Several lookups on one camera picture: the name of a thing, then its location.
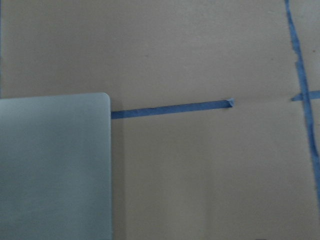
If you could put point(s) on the blue tape strip short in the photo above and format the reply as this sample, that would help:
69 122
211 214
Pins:
173 109

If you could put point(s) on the grey laptop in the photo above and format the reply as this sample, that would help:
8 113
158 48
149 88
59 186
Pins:
55 168

